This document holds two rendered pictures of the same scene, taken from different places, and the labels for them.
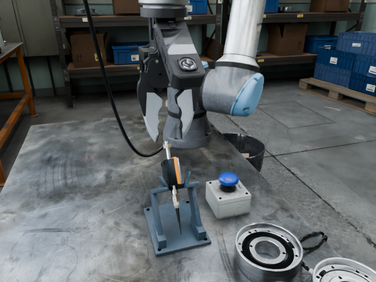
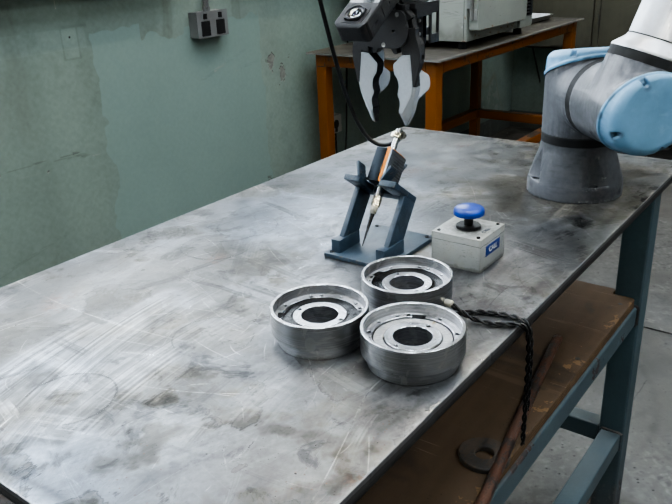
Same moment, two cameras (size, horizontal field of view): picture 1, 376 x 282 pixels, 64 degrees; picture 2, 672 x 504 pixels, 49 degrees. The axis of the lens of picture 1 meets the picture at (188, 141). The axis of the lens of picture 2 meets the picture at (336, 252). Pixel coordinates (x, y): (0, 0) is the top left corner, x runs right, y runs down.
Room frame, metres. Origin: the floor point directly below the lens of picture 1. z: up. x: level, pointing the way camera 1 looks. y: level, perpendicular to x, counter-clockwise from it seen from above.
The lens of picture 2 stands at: (-0.16, -0.70, 1.20)
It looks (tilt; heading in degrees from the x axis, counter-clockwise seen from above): 23 degrees down; 54
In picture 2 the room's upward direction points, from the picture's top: 3 degrees counter-clockwise
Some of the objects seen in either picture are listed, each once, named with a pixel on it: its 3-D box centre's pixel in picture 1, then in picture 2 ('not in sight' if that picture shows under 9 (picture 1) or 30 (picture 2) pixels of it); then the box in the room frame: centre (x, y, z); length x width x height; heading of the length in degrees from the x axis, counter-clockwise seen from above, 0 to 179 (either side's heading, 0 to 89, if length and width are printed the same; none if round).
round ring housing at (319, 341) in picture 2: not in sight; (320, 321); (0.24, -0.13, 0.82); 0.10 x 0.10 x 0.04
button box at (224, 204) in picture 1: (226, 194); (470, 240); (0.52, -0.08, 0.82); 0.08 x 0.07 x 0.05; 17
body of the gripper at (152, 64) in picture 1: (164, 48); (398, 1); (0.50, 0.04, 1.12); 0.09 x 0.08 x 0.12; 17
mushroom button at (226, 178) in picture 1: (228, 186); (468, 223); (0.51, -0.08, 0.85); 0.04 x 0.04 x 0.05
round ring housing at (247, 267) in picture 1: (267, 253); (406, 289); (0.36, -0.13, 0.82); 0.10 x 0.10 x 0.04
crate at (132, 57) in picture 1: (134, 52); not in sight; (3.90, 0.68, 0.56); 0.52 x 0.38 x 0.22; 104
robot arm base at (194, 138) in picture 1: (187, 123); (576, 160); (0.85, 0.00, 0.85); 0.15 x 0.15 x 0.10
